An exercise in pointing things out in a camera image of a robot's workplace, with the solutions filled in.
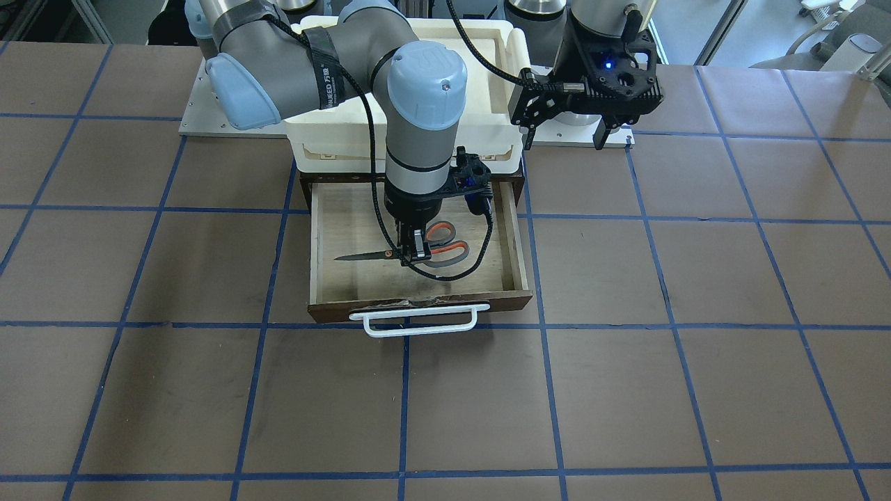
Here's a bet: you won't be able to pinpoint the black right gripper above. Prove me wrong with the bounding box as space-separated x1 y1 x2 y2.
384 183 446 267

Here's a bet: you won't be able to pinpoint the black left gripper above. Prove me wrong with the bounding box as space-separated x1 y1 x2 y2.
509 20 644 151

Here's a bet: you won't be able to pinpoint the grey orange handled scissors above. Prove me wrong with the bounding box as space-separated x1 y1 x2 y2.
334 221 471 269

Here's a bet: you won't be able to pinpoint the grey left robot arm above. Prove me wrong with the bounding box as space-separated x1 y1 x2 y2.
503 1 664 150

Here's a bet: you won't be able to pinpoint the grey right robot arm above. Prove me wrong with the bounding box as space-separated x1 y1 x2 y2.
184 1 468 264

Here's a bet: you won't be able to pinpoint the open wooden drawer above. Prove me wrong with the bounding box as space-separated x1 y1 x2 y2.
308 177 534 324

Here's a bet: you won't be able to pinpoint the white plastic tray box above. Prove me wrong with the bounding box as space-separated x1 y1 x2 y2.
283 18 530 166

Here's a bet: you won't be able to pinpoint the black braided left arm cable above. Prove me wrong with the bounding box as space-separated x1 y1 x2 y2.
445 0 565 95

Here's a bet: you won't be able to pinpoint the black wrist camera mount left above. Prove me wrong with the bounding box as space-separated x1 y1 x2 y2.
581 31 664 116

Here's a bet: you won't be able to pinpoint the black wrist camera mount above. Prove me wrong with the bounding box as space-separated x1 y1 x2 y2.
581 31 664 116
450 146 494 216

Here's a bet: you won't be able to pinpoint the white drawer handle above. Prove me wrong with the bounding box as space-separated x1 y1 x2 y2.
349 302 491 339

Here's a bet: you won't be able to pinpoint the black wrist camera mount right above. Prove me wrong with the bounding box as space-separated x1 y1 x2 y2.
450 146 494 216

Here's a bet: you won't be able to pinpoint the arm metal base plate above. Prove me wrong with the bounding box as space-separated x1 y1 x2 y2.
179 54 286 138

